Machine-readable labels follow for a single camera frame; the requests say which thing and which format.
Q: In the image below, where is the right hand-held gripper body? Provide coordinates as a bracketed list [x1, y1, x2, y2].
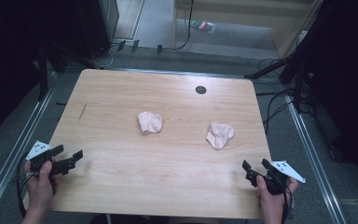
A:
[245, 160, 307, 196]

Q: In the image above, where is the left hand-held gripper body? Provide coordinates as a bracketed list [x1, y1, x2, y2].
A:
[25, 140, 76, 176]

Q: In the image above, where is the pink sock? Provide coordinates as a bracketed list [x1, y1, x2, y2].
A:
[136, 111, 164, 135]
[205, 122, 236, 150]

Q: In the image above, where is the person's right hand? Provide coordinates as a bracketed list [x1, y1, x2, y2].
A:
[255, 175, 298, 216]

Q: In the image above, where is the person's left hand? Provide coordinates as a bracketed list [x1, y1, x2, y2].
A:
[23, 161, 59, 216]

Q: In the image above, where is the black metal stand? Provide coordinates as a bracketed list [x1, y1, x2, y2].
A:
[36, 40, 104, 102]

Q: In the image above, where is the person's lap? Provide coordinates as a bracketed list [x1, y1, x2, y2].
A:
[88, 214, 222, 224]

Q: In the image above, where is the black tripod stand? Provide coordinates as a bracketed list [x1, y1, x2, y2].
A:
[243, 46, 312, 115]

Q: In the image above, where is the dark cabinet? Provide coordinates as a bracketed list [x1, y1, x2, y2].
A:
[76, 0, 120, 59]

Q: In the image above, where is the colourful packet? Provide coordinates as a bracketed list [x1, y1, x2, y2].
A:
[189, 20, 217, 35]

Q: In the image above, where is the metal floor rail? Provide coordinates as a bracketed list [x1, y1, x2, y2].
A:
[0, 69, 60, 217]
[283, 92, 348, 224]

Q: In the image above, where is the right hand-held gripper cable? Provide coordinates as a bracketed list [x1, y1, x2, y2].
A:
[279, 183, 295, 224]

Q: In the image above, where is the hand-held gripper cable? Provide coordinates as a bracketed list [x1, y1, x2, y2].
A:
[14, 152, 41, 219]
[279, 183, 295, 224]

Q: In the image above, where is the left hand-held gripper cable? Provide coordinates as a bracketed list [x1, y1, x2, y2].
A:
[14, 152, 41, 219]

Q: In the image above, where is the black floor cable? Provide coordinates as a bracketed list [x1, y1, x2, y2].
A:
[255, 57, 296, 135]

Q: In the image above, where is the white floor cable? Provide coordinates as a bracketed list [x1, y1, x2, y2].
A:
[96, 42, 119, 70]

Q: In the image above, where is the black hanging cable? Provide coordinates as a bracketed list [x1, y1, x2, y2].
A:
[162, 0, 196, 51]

